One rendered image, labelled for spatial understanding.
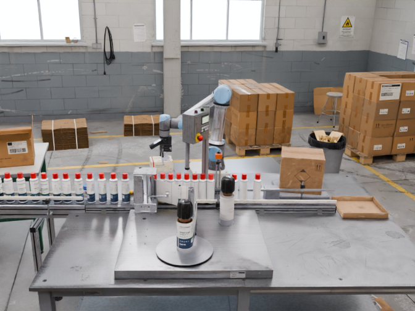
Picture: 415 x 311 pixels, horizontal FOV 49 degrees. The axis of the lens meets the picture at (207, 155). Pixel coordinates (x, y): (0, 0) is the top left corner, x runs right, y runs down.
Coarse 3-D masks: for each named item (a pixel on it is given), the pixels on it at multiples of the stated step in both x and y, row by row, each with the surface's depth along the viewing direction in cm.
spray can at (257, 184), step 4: (256, 176) 294; (260, 176) 295; (256, 180) 294; (260, 180) 295; (256, 184) 295; (260, 184) 295; (256, 188) 296; (260, 188) 296; (256, 192) 296; (260, 192) 298; (256, 196) 298; (260, 196) 299
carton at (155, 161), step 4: (156, 156) 340; (152, 160) 331; (156, 160) 331; (160, 160) 331; (164, 160) 331; (168, 160) 331; (172, 160) 332; (152, 164) 328; (156, 164) 329; (160, 164) 329; (164, 164) 330; (168, 164) 331; (172, 164) 331; (160, 168) 330; (164, 168) 331; (168, 168) 332; (172, 168) 333
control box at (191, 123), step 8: (192, 112) 286; (200, 112) 286; (208, 112) 291; (184, 120) 284; (192, 120) 281; (200, 120) 284; (184, 128) 286; (192, 128) 282; (200, 128) 286; (184, 136) 287; (192, 136) 284; (208, 136) 297
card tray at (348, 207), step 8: (344, 200) 318; (352, 200) 318; (360, 200) 318; (368, 200) 318; (376, 200) 312; (344, 208) 307; (352, 208) 307; (360, 208) 307; (368, 208) 307; (376, 208) 308; (384, 208) 300; (344, 216) 293; (352, 216) 293; (360, 216) 293; (368, 216) 294; (376, 216) 294; (384, 216) 294
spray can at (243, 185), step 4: (244, 176) 293; (240, 180) 295; (244, 180) 294; (240, 184) 296; (244, 184) 294; (240, 188) 296; (244, 188) 295; (240, 192) 297; (244, 192) 296; (240, 196) 298; (244, 196) 297
